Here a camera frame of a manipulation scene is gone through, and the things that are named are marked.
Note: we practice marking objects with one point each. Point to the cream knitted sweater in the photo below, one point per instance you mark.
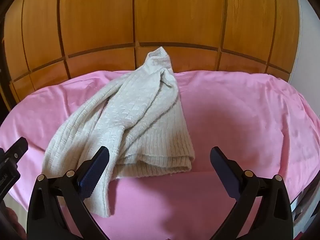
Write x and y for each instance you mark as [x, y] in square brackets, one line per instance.
[140, 120]

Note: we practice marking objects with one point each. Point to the pink blanket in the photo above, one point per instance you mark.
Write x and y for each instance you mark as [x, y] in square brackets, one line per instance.
[237, 117]

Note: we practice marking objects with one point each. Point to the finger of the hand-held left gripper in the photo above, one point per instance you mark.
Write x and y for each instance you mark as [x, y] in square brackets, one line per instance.
[17, 150]

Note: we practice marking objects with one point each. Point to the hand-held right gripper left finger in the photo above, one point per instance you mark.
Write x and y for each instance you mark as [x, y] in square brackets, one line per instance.
[93, 172]

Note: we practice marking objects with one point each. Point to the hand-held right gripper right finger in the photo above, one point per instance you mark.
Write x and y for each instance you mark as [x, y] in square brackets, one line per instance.
[223, 170]

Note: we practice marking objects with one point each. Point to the wooden panelled headboard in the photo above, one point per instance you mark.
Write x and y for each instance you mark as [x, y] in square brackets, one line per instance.
[100, 17]

